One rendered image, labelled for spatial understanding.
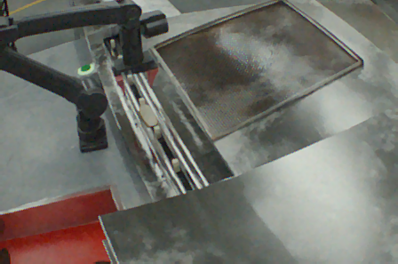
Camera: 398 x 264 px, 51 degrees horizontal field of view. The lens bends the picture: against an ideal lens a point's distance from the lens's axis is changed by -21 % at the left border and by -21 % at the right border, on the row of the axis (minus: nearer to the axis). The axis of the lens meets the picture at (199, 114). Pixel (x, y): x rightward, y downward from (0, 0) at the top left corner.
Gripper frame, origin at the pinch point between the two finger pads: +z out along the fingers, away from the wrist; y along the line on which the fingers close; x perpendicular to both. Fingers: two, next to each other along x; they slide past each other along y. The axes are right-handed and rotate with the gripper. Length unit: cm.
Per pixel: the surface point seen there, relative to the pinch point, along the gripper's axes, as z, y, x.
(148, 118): 5.8, -0.8, 6.3
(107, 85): 5.6, 6.2, -15.5
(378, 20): 6, -111, -22
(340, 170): -38, -4, 86
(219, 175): 9.6, -10.4, 30.5
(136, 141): 5.7, 5.0, 14.3
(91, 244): 10, 26, 42
